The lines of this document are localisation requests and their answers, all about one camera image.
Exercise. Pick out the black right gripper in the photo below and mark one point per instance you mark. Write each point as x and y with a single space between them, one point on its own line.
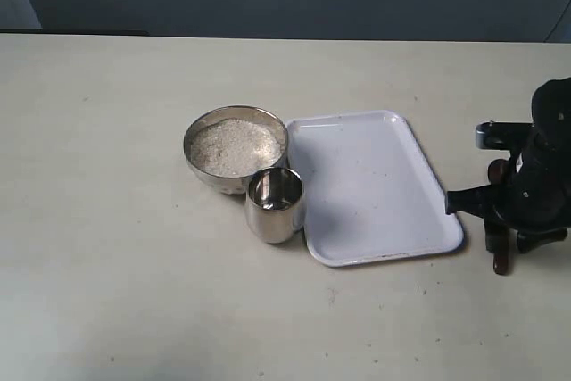
535 186

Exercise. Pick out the dark brown wooden spoon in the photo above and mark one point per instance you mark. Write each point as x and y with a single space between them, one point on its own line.
499 256

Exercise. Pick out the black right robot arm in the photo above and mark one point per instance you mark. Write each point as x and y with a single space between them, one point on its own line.
550 110

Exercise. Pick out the steel cup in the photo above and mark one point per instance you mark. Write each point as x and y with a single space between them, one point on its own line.
275 206

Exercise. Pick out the steel bowl with rice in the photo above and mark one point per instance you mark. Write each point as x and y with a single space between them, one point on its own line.
226 146

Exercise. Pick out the white rectangular tray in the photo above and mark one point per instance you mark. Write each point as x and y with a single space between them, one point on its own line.
371 194

